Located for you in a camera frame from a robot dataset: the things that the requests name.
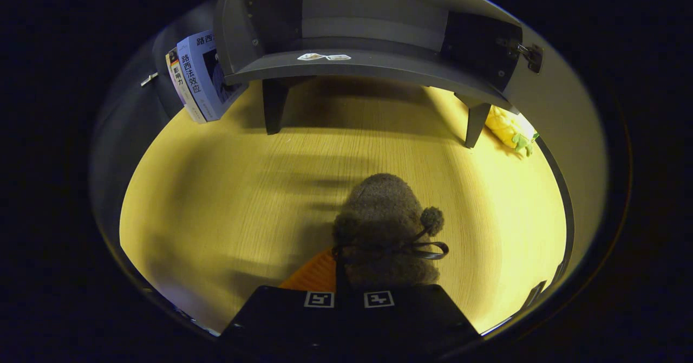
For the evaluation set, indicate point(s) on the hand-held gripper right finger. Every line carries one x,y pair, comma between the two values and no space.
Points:
411,319

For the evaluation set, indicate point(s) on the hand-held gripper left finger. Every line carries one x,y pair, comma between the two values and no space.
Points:
341,282

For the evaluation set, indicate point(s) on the brown fuzzy pompom shoe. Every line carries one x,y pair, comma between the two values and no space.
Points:
384,216

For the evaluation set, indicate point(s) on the grey shoe cabinet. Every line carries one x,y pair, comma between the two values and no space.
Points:
368,67

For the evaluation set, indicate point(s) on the yellow plush toy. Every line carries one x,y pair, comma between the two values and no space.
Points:
511,130

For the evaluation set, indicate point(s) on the blue book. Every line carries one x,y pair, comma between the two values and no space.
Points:
208,81

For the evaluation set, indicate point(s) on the white and yellow book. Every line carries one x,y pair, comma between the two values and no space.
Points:
181,84

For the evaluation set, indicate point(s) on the black backdrop cloth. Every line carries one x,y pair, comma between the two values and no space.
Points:
127,119

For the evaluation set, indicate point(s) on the small white clip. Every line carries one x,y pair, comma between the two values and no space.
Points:
149,79

